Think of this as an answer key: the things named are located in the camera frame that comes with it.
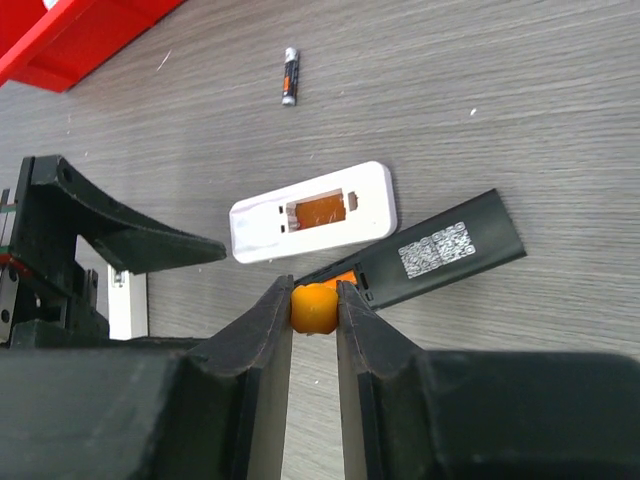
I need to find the black remote control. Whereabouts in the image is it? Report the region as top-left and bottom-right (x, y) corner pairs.
(295, 189), (526, 311)

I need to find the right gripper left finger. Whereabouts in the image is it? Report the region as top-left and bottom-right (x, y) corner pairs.
(1, 276), (293, 479)

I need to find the red plastic tray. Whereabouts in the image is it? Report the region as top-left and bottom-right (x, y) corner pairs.
(1, 0), (181, 93)

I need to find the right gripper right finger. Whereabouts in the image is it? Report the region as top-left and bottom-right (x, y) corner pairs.
(337, 283), (639, 479)

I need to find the loose dark battery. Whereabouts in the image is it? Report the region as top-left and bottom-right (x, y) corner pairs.
(281, 47), (299, 106)

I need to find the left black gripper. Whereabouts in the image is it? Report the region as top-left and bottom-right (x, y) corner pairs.
(1, 155), (226, 348)

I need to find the white slim remote control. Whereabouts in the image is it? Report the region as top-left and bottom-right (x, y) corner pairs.
(107, 265), (149, 340)

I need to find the orange handled screwdriver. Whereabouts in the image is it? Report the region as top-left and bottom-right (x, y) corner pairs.
(290, 284), (339, 335)

